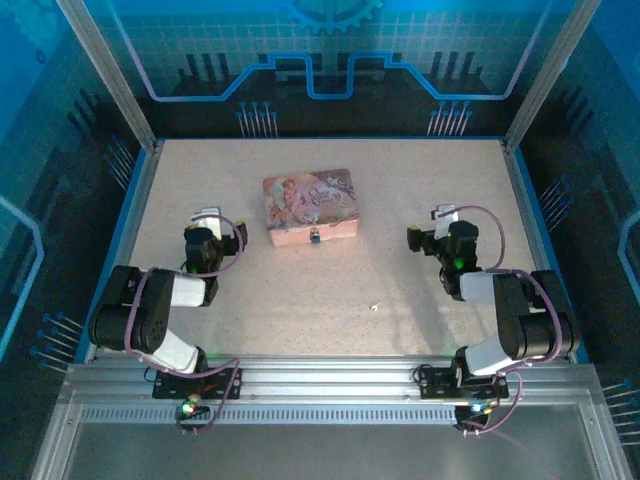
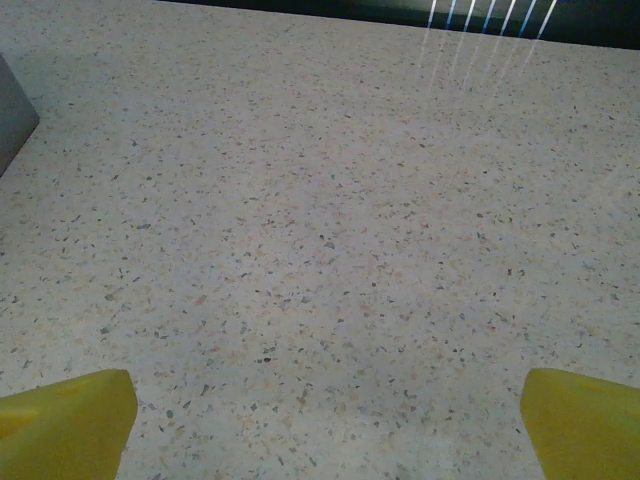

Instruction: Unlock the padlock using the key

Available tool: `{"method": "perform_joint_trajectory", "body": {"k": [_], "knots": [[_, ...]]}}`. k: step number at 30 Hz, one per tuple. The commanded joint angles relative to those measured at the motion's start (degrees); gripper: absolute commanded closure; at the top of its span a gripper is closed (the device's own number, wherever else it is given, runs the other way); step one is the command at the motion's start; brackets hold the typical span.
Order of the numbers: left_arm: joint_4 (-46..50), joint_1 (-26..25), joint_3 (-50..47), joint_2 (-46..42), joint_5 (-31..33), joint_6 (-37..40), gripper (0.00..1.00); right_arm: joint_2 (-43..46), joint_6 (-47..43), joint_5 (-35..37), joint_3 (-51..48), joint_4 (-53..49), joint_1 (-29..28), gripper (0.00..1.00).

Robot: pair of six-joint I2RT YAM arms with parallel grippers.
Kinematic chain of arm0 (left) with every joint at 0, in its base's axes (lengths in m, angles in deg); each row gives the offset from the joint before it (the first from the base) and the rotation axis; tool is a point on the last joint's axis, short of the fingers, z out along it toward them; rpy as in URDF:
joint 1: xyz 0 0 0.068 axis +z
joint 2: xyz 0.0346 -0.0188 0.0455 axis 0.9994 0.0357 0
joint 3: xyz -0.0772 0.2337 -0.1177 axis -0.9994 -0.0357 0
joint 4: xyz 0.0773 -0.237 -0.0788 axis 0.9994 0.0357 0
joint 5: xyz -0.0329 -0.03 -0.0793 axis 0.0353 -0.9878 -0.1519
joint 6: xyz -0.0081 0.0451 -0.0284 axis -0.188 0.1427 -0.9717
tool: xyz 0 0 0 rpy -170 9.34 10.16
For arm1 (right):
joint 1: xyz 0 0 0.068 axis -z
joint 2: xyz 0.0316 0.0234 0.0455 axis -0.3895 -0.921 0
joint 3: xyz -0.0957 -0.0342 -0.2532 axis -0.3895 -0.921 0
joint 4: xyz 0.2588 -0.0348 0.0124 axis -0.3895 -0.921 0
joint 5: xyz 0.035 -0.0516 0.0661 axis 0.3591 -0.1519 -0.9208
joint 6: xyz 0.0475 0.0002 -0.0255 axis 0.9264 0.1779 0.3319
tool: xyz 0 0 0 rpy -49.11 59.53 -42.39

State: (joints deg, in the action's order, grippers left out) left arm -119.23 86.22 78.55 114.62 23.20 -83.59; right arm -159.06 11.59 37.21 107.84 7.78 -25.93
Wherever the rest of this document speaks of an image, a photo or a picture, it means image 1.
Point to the pink illustrated storage box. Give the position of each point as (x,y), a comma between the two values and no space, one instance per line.
(310,200)

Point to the small blue padlock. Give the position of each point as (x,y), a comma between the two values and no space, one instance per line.
(315,236)

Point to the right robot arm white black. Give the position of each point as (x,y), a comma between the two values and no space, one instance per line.
(520,310)

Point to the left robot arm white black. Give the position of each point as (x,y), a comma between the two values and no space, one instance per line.
(150,310)

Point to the left controller board with LED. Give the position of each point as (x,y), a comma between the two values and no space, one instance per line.
(189,409)

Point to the controller board with led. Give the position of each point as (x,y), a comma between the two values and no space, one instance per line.
(189,409)
(475,409)

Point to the right controller board with LED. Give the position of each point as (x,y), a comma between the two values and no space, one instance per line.
(475,409)

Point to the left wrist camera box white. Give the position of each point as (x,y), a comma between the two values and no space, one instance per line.
(210,220)

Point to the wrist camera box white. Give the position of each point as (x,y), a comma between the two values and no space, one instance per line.
(445,220)
(210,220)

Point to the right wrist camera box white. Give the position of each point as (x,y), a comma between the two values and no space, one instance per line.
(445,220)

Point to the aluminium side rail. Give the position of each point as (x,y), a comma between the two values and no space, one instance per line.
(535,240)
(135,225)

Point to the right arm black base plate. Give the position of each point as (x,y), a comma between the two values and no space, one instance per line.
(435,382)

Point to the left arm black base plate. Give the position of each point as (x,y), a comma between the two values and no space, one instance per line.
(170,385)

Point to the aluminium front rail frame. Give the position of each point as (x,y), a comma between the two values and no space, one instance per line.
(325,380)

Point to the aluminium corner post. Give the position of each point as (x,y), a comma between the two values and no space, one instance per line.
(107,75)
(547,75)

